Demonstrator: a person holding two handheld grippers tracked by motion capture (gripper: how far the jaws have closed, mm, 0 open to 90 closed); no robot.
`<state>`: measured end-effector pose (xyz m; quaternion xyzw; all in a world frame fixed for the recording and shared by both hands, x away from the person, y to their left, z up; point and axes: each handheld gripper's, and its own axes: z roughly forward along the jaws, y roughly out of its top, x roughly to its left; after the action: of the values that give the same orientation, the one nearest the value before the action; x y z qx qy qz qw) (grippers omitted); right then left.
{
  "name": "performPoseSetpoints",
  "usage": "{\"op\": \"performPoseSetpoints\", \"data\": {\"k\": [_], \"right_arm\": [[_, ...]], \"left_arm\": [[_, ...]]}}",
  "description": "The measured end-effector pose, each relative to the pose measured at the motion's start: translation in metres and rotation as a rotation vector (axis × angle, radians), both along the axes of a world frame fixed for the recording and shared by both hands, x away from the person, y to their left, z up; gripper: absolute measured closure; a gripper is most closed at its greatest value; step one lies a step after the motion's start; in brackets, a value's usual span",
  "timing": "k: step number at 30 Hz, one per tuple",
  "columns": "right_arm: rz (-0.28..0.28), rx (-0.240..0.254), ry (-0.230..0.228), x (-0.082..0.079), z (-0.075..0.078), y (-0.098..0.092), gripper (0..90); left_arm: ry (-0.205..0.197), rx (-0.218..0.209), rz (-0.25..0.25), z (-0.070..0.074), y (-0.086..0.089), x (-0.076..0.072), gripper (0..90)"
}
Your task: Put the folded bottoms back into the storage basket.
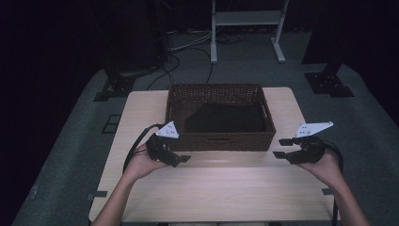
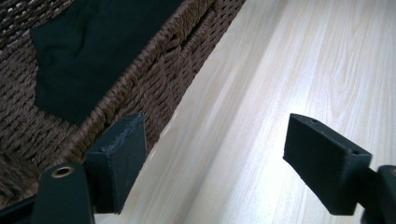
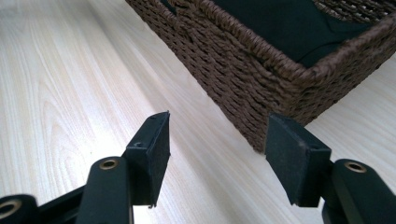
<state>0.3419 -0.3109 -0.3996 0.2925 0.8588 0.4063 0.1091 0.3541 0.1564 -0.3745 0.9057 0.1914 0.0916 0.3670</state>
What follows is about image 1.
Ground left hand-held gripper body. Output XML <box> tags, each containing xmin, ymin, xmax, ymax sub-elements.
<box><xmin>145</xmin><ymin>121</ymin><xmax>184</xmax><ymax>169</ymax></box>

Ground black tape strip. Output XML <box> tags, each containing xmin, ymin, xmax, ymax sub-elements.
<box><xmin>87</xmin><ymin>189</ymin><xmax>108</xmax><ymax>202</ymax></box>

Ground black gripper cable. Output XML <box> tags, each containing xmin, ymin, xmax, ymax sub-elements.
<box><xmin>122</xmin><ymin>122</ymin><xmax>166</xmax><ymax>174</ymax></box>
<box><xmin>322</xmin><ymin>139</ymin><xmax>345</xmax><ymax>226</ymax></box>

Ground black cloth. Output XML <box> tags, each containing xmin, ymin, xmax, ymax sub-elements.
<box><xmin>184</xmin><ymin>102</ymin><xmax>266</xmax><ymax>134</ymax></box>

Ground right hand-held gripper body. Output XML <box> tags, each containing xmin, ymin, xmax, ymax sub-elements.
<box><xmin>286</xmin><ymin>121</ymin><xmax>335</xmax><ymax>165</ymax></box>

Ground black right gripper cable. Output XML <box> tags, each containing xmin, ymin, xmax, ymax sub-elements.
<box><xmin>322</xmin><ymin>139</ymin><xmax>345</xmax><ymax>226</ymax></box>

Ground black floor tape square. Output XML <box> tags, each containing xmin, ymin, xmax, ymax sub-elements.
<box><xmin>101</xmin><ymin>114</ymin><xmax>122</xmax><ymax>135</ymax></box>

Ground white metal stand frame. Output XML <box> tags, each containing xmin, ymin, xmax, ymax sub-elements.
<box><xmin>210</xmin><ymin>0</ymin><xmax>291</xmax><ymax>65</ymax></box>

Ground person's right hand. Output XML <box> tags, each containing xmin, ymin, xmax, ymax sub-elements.
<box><xmin>296</xmin><ymin>148</ymin><xmax>345</xmax><ymax>191</ymax></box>

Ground black stand base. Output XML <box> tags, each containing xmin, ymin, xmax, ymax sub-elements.
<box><xmin>92</xmin><ymin>66</ymin><xmax>137</xmax><ymax>103</ymax></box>
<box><xmin>303</xmin><ymin>61</ymin><xmax>356</xmax><ymax>99</ymax></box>

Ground brown wicker basket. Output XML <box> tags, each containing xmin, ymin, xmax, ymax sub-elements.
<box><xmin>165</xmin><ymin>82</ymin><xmax>278</xmax><ymax>153</ymax></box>

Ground person's left hand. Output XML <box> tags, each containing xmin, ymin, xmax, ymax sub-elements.
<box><xmin>124</xmin><ymin>142</ymin><xmax>168</xmax><ymax>185</ymax></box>

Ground white floor cables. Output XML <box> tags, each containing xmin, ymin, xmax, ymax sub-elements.
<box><xmin>167</xmin><ymin>28</ymin><xmax>215</xmax><ymax>54</ymax></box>

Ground black floor cable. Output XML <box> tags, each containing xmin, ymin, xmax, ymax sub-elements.
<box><xmin>146</xmin><ymin>46</ymin><xmax>215</xmax><ymax>91</ymax></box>

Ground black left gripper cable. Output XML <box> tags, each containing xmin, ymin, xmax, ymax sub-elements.
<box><xmin>122</xmin><ymin>122</ymin><xmax>166</xmax><ymax>174</ymax></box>

